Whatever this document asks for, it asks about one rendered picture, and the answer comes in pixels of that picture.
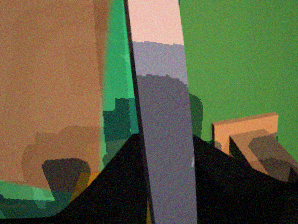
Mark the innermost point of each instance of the orange block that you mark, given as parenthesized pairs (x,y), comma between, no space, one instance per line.
(83,182)

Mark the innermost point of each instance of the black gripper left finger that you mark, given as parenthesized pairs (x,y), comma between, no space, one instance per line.
(117,196)

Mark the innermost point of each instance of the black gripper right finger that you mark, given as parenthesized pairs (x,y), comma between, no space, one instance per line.
(229,192)

